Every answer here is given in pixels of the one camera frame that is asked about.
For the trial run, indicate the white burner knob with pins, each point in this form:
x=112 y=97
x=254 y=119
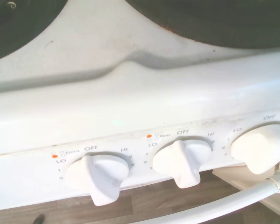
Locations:
x=184 y=163
x=259 y=149
x=100 y=177

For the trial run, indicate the white electric stove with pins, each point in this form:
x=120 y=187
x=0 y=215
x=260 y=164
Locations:
x=130 y=93

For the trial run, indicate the black stove burner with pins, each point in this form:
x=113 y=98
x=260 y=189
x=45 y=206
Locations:
x=18 y=28
x=212 y=21

